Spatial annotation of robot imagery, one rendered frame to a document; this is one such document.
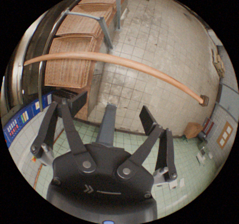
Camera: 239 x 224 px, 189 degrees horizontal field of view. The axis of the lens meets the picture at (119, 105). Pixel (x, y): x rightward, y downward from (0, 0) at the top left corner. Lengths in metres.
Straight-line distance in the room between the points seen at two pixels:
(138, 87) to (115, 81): 0.43
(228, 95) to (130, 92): 4.48
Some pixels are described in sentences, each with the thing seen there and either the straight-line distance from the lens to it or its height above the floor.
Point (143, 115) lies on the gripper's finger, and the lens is 0.18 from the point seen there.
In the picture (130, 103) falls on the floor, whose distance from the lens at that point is 1.60.
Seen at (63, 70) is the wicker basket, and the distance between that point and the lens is 1.14.
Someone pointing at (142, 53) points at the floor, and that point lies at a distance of 1.57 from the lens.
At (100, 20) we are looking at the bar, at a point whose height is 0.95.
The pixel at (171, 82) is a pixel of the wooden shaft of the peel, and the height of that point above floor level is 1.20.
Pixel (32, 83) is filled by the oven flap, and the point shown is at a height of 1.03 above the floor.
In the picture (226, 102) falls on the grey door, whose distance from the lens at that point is 4.50.
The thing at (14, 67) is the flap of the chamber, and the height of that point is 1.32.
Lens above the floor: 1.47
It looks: 67 degrees down
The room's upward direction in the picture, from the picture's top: 180 degrees counter-clockwise
